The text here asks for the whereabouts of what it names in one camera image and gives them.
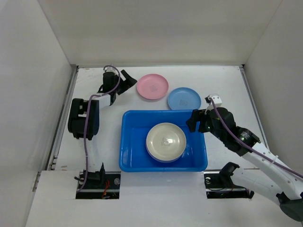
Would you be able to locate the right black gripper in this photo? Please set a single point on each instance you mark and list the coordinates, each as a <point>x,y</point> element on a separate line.
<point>201,121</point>

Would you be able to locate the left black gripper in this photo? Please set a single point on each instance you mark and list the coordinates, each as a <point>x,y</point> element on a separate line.
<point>128,83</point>

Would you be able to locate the pink plate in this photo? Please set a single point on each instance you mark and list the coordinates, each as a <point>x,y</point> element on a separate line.
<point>152,86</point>

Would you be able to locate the cream plate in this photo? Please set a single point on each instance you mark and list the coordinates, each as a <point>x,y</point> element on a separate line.
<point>166,138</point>

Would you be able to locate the purple plate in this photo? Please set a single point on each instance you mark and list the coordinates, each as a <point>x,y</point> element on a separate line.
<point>165,158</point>

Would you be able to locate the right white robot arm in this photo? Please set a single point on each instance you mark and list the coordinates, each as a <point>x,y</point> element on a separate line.
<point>281,185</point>

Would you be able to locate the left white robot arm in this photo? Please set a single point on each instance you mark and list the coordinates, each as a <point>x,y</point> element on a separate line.
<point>84,120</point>

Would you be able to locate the blue plastic bin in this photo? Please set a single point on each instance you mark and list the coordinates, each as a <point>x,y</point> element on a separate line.
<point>134,157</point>

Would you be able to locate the blue plate centre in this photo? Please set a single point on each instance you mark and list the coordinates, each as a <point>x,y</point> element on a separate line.
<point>184,98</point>

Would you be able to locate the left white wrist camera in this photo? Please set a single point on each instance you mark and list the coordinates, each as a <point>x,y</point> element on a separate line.
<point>109,68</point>

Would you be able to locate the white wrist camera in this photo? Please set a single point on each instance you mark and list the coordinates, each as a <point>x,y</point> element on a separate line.
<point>109,68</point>
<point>213,100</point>

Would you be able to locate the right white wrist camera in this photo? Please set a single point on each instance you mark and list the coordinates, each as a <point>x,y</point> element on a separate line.
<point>213,100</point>

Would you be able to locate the right aluminium rail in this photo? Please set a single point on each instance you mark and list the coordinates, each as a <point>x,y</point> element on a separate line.
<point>244,77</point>

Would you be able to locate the aluminium rail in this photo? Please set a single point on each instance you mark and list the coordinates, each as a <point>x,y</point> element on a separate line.
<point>59,130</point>
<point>244,77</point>

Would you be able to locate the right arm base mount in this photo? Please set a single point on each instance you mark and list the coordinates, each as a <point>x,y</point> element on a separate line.
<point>216,188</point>

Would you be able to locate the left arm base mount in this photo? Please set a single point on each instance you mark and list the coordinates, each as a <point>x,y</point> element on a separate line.
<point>107,188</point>

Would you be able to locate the left aluminium rail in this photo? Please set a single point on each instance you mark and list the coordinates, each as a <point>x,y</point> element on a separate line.
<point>59,130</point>

